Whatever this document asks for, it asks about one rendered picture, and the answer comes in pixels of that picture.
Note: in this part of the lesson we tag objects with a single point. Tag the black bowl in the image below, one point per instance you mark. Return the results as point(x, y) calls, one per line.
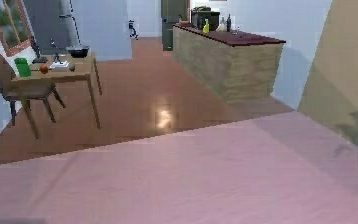
point(77, 51)

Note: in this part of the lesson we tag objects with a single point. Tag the brown wooden chair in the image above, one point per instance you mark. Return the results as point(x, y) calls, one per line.
point(7, 80)

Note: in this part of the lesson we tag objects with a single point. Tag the yellow spray bottle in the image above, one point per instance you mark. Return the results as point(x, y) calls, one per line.
point(206, 27)

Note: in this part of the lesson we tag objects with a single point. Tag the black microwave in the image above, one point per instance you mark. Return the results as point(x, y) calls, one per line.
point(205, 18)

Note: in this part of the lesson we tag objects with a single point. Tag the small dark round object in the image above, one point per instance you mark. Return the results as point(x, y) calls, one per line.
point(71, 67)

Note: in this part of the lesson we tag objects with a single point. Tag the wooden dining table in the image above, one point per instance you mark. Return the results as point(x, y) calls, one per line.
point(74, 74)

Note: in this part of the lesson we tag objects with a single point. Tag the pale glass bottle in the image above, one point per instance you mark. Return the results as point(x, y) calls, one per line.
point(222, 26)

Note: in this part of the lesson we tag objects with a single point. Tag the green box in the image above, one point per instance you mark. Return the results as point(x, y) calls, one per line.
point(22, 67)

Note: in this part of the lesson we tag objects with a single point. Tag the black wine bottle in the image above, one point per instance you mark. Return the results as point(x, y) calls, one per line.
point(229, 23)

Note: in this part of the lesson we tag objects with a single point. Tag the wooden kitchen counter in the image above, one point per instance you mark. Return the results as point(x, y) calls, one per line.
point(227, 63)

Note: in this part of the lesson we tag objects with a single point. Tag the white plate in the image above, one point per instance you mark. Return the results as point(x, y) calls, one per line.
point(59, 65)

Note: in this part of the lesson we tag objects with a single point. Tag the dark green door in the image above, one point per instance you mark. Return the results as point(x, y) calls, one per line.
point(172, 20)

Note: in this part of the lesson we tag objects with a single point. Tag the red apple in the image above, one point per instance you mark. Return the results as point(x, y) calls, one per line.
point(44, 69)

